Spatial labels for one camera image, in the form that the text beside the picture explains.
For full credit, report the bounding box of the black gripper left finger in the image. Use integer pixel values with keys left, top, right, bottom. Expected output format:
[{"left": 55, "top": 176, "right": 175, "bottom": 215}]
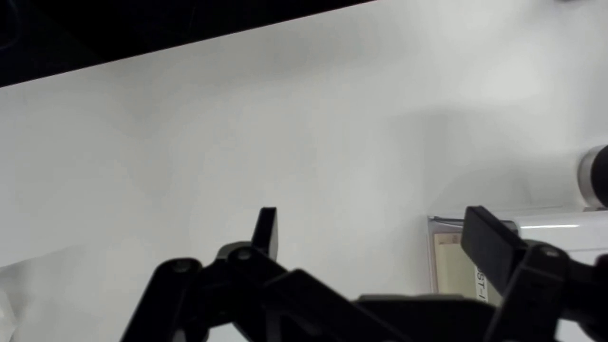
[{"left": 120, "top": 208, "right": 407, "bottom": 342}]

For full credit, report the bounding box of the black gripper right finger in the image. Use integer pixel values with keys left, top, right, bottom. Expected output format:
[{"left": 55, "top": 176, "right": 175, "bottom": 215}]
[{"left": 464, "top": 206, "right": 608, "bottom": 342}]

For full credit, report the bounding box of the black silver cylinder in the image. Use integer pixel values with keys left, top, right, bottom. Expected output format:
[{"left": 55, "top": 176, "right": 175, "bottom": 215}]
[{"left": 578, "top": 145, "right": 608, "bottom": 210}]

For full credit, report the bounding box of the clear plastic post-it holder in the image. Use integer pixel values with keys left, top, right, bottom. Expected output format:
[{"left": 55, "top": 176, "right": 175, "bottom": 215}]
[{"left": 426, "top": 208, "right": 608, "bottom": 303}]

